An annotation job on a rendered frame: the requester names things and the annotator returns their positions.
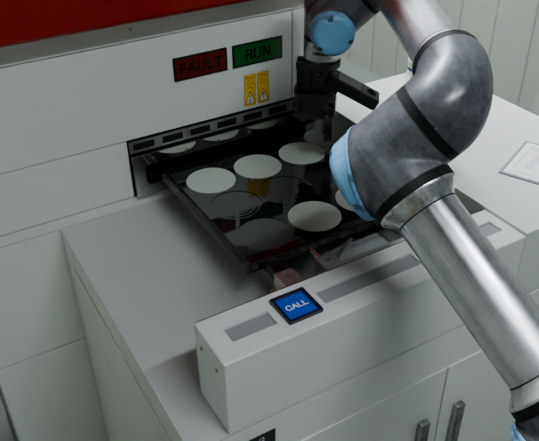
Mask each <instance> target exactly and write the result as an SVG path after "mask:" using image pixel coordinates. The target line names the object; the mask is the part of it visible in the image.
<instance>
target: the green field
mask: <svg viewBox="0 0 539 441"><path fill-rule="evenodd" d="M279 56H281V38H275V39H272V40H267V41H263V42H259V43H254V44H251V45H244V46H239V47H235V48H234V66H235V67H238V66H241V65H245V64H249V63H253V62H257V61H261V60H267V59H272V58H275V57H279Z"/></svg>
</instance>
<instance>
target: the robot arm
mask: <svg viewBox="0 0 539 441"><path fill-rule="evenodd" d="M379 11H381V13H382V14H383V16H384V17H385V18H386V20H387V21H388V24H389V25H390V27H391V28H392V30H393V32H394V33H395V35H396V36H397V38H398V39H399V41H400V43H401V44H402V47H403V48H404V50H405V51H406V53H407V54H408V55H409V57H410V59H411V61H412V74H413V76H412V78H411V79H410V80H409V81H407V82H406V83H405V84H404V85H403V86H402V87H400V88H399V89H398V90H397V91H395V92H394V93H393V94H392V95H391V96H390V97H389V98H388V99H387V100H385V101H384V102H383V103H382V104H380V105H379V106H378V107H377V105H378V104H379V98H380V94H379V92H378V91H376V90H374V89H372V88H371V87H369V86H367V85H365V84H363V83H361V82H359V81H357V80H356V79H354V78H352V77H350V76H348V75H346V74H345V73H342V72H341V71H339V70H337V69H338V68H339V67H340V58H341V56H342V53H345V52H346V51H347V50H348V49H349V48H350V47H351V45H352V44H353V42H354V36H355V33H356V32H357V31H358V30H359V29H360V28H361V27H362V26H363V25H364V24H365V23H367V22H368V21H369V20H370V19H371V18H372V17H373V16H374V15H376V14H377V13H378V12H379ZM296 69H297V84H296V85H295V87H294V95H295V118H304V120H314V117H315V118H316V120H315V122H312V123H309V124H307V125H306V126H305V133H304V140H305V141H306V142H309V143H312V144H317V145H321V146H323V147H324V152H325V155H327V154H328V153H329V151H330V155H329V159H330V160H329V163H330V168H331V171H332V175H333V178H334V180H335V183H336V185H337V187H338V188H339V190H340V192H341V194H342V195H343V197H344V199H345V200H346V202H347V203H348V205H349V206H352V208H353V210H354V211H355V212H356V213H357V214H358V215H359V216H360V217H361V218H362V219H363V220H365V221H375V220H378V221H379V223H380V224H381V226H382V227H383V228H390V229H394V230H398V231H399V232H400V233H401V234H402V236H403V238H404V239H405V241H406V242H407V243H408V244H409V246H410V247H411V249H412V250H413V251H414V253H415V254H416V256H417V258H418V259H419V260H420V262H421V263H422V265H423V266H424V267H425V268H426V270H427V271H428V273H429V274H430V276H431V277H432V279H433V280H434V282H435V283H436V285H437V287H438V288H439V289H440V290H441V291H442V293H443V294H444V296H445V297H446V299H447V300H448V302H449V303H450V305H451V306H452V308H453V309H454V311H455V312H456V313H457V314H458V316H459V317H460V319H461V320H462V322H463V323H464V324H465V326H466V328H467V329H468V331H469V332H470V333H471V335H472V336H473V337H474V339H475V340H476V342H477V343H478V344H479V346H480V348H481V349H482V351H483V352H484V353H485V355H486V357H487V358H488V359H489V360H490V361H491V363H492V364H493V366H494V368H495V369H496V370H497V372H498V373H499V375H500V377H501V378H502V379H503V381H504V382H505V383H506V384H507V386H508V387H509V389H510V392H511V397H510V403H509V408H508V409H509V411H510V413H511V414H512V416H513V417H514V419H515V421H514V422H513V425H512V426H511V428H510V437H511V439H512V441H539V307H538V305H537V304H536V302H535V301H534V299H533V298H532V297H531V296H530V295H529V293H528V292H527V291H526V289H525V288H524V287H523V285H522V284H521V282H520V281H519V279H518V278H517V277H516V275H515V274H514V272H513V271H512V270H511V269H510V268H509V267H508V265H507V264H506V262H505V261H504V260H503V258H502V257H501V255H500V254H499V252H498V251H497V250H496V248H495V247H494V245H493V244H492V243H491V242H490V241H489V240H488V238H487V236H486V235H485V234H484V232H483V231H482V230H481V228H480V227H479V225H478V224H477V223H476V221H475V220H474V219H473V217H472V216H471V215H470V214H469V212H468V211H467V210H466V208H465V207H464V205H463V204H462V203H461V201H460V200H459V198H458V197H457V195H456V194H455V191H454V189H455V185H456V179H457V175H456V174H455V173H454V171H453V170H452V168H451V167H450V166H449V163H450V162H451V161H452V160H453V159H454V158H456V157H457V156H458V155H460V154H461V153H462V152H464V151H465V150H466V149H467V148H469V147H470V146H471V145H472V144H473V142H474V141H475V140H476V139H477V137H478V136H479V134H480V132H481V131H482V130H483V128H484V126H485V124H486V122H487V118H488V116H489V112H490V109H491V105H492V99H493V93H494V77H493V70H492V66H491V63H490V60H489V58H488V55H487V52H486V50H485V49H484V47H483V46H482V44H481V43H480V42H479V41H478V40H477V39H476V38H475V37H474V36H473V35H472V34H471V33H470V32H469V31H465V30H462V29H458V27H457V26H456V25H455V24H454V23H453V22H452V20H451V19H450V18H449V17H448V15H447V14H446V13H445V11H444V10H443V9H442V8H441V6H440V5H439V4H438V2H437V1H436V0H304V56H297V62H296ZM338 92H339V93H340V94H342V95H344V96H346V97H348V98H350V99H352V100H353V101H355V102H358V103H359V104H361V105H363V106H365V107H366V108H368V109H371V110H373V111H372V112H371V113H369V114H368V115H367V116H366V117H364V118H363V119H362V120H361V121H360V122H358V123H357V124H356V125H354V126H352V127H350V128H349V129H348V131H347V132H346V134H345V135H344V136H343V137H342V138H341V139H340V140H339V141H337V142H336V143H335V144H334V145H333V119H334V117H335V111H336V101H337V93H338ZM376 107H377V108H376Z"/></svg>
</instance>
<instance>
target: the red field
mask: <svg viewBox="0 0 539 441"><path fill-rule="evenodd" d="M175 68H176V77H177V80H180V79H184V78H188V77H192V76H196V75H200V74H207V73H211V72H215V71H219V70H222V69H226V52H225V50H223V51H218V52H211V53H207V54H203V55H199V56H194V57H191V58H186V59H179V60H175Z"/></svg>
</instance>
